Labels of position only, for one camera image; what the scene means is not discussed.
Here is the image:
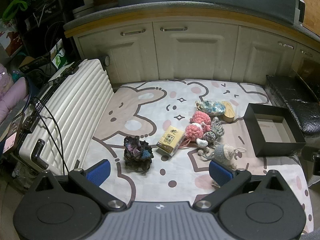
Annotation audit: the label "grey countertop with wooden edge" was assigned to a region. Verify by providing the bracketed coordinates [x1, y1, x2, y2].
[63, 1, 320, 39]

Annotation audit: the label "black cardboard box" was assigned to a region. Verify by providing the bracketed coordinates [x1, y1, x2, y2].
[244, 103, 307, 157]

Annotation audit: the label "yellow tissue pack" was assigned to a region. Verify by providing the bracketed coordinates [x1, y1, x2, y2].
[156, 125, 186, 157]

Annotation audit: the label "blue floral fabric pouch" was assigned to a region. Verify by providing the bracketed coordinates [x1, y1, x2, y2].
[195, 100, 227, 117]

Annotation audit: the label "green bag straps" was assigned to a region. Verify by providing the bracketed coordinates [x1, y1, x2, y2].
[2, 0, 28, 20]

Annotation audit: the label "pink crochet ball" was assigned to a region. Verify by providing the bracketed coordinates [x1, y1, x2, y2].
[191, 110, 213, 125]

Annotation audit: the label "black wrapped package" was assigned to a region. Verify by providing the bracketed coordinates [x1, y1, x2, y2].
[265, 74, 320, 134]

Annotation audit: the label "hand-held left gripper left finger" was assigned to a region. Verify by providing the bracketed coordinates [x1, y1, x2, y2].
[27, 159, 127, 210]

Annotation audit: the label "grey beige crochet hat doll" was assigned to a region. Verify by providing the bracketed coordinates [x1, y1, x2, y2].
[200, 144, 247, 168]

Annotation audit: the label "cream cabinet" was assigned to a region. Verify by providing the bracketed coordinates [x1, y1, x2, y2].
[75, 21, 320, 85]

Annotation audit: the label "oval wooden box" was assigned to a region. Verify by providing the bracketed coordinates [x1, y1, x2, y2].
[219, 101, 237, 123]

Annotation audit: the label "green white carton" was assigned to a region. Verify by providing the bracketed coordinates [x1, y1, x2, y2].
[50, 39, 69, 69]

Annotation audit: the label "pink white crochet doll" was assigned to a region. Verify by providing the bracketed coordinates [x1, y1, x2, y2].
[179, 122, 212, 149]

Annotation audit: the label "printed paper bag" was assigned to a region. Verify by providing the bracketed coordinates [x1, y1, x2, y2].
[0, 17, 23, 57]

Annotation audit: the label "dark crochet scrunchie bundle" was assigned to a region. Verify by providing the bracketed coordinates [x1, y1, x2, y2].
[123, 135, 153, 173]

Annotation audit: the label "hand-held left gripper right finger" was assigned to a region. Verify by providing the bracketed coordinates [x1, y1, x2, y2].
[192, 160, 290, 210]

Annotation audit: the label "black cable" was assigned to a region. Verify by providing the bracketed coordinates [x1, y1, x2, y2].
[25, 90, 83, 175]

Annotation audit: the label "grey braided cord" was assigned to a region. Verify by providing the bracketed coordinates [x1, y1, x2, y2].
[203, 117, 225, 142]

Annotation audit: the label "pink jacket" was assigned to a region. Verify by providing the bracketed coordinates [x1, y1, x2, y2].
[0, 64, 30, 125]

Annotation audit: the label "bear printed blanket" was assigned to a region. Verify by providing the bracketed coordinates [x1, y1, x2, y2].
[82, 79, 314, 233]

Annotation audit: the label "black flat box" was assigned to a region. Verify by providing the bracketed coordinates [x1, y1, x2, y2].
[19, 56, 52, 74]

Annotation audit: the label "white round pot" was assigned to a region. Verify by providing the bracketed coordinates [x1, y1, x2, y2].
[72, 5, 95, 19]

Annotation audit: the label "white appliance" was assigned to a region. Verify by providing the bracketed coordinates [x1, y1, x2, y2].
[294, 0, 307, 24]

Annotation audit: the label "dark storage shelf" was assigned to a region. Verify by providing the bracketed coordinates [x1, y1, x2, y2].
[0, 0, 75, 63]

